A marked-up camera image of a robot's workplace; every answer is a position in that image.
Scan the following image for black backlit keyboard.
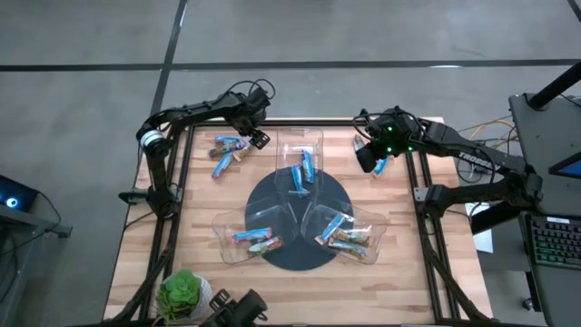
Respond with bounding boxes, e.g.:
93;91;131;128
528;215;581;269

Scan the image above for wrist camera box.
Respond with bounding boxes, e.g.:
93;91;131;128
248;88;273;114
379;111;409;134

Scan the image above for black desk pole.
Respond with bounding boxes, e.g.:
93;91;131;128
527;61;581;111

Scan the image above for green red-ended granola bar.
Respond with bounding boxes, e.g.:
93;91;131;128
231;143;255;163
247;235;285;255

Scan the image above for laptop with blue screen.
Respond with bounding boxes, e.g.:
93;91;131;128
547;152;581;181

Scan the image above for black camera rig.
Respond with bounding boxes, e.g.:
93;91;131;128
199;288;270;327

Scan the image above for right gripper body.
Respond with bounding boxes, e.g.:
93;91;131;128
364;110;426;158

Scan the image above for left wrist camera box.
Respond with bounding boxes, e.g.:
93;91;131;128
248;88;273;114

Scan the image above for green plant in white pot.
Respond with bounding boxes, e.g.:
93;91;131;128
154;268;213;324

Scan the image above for green white granola bar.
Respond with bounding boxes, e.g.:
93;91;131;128
334;226;373;246

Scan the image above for clear plastic bin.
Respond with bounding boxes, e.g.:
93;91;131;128
300;203;389;266
273;126;325;197
211;203;300;265

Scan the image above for black computer with blue light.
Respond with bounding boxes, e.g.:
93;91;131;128
0;174;44;214

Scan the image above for blue orange granola bar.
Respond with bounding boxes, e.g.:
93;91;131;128
352;134;390;179
314;213;347;246

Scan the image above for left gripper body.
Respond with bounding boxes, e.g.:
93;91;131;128
226;101;267;137

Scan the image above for black table frame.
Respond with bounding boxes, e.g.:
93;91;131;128
102;115;494;327

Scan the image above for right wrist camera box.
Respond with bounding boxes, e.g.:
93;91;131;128
379;111;409;134

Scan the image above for grey computer desk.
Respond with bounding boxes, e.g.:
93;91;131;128
507;93;581;327

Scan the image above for blue red-ended granola bar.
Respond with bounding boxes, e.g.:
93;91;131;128
211;151;235;180
213;134;249;147
231;226;274;244

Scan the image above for round dark mat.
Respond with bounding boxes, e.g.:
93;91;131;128
243;168;355;273

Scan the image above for yellow cables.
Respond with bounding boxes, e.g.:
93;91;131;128
467;116;518;154

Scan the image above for white paper sheet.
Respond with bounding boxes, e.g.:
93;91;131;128
469;202;495;254

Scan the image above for grey metal stand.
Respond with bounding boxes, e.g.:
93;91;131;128
0;208;74;327

